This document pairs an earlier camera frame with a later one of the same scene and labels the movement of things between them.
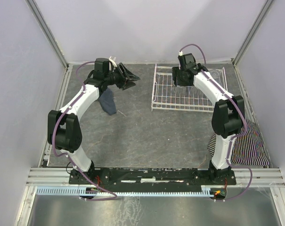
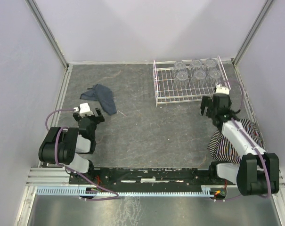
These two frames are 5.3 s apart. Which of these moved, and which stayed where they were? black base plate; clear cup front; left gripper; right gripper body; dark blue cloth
Moved: left gripper; right gripper body; clear cup front
Stayed: black base plate; dark blue cloth
